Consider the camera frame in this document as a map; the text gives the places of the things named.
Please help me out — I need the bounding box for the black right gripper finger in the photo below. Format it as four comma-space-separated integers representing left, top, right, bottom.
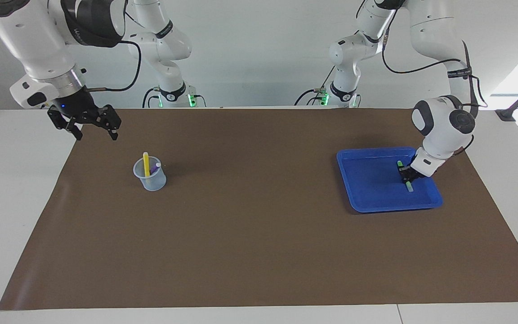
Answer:
47, 108, 83, 141
94, 104, 122, 141

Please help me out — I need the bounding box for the green pen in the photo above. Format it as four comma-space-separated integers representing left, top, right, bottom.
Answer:
397, 160, 415, 193

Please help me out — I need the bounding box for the blue plastic tray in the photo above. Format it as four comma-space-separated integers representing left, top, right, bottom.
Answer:
336, 147, 443, 213

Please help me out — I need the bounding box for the translucent plastic pen cup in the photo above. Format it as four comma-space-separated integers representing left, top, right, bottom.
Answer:
133, 156, 167, 192

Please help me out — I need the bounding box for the brown table mat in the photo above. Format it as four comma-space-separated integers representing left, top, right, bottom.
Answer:
0, 107, 518, 311

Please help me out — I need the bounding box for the black right base cable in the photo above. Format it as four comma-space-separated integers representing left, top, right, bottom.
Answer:
142, 87, 161, 108

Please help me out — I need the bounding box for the black base cable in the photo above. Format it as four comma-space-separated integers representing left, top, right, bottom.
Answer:
295, 67, 337, 107
142, 87, 161, 108

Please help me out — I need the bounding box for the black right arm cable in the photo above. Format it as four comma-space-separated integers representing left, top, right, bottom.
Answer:
84, 9, 143, 93

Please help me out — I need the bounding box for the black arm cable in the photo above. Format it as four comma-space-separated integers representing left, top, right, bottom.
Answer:
84, 9, 143, 93
381, 9, 488, 109

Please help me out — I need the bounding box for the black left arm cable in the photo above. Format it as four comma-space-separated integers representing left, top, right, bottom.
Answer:
381, 9, 488, 109

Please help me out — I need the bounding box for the black left base cable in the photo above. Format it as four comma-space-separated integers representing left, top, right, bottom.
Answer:
295, 67, 337, 107

